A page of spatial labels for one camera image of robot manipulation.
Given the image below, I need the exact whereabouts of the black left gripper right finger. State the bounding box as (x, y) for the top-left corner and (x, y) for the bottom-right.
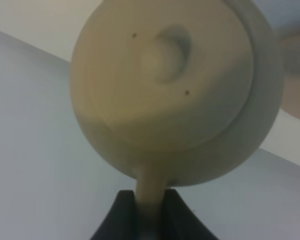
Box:
(159, 189), (218, 240)

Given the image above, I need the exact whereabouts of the beige ceramic teapot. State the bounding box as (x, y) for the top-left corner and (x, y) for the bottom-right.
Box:
(69, 0), (286, 221)

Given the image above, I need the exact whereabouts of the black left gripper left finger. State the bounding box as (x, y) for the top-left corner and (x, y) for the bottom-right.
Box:
(90, 190), (138, 240)

